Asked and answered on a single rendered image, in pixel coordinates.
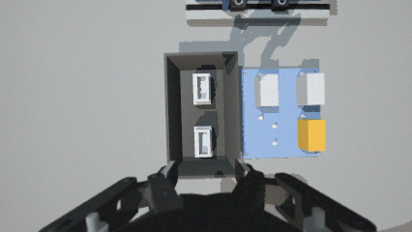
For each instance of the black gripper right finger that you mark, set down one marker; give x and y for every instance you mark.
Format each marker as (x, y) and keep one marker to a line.
(314, 211)

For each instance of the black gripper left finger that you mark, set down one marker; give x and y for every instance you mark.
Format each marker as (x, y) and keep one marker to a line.
(99, 213)

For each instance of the yellow block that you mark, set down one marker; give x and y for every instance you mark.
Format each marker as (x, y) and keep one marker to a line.
(311, 134)

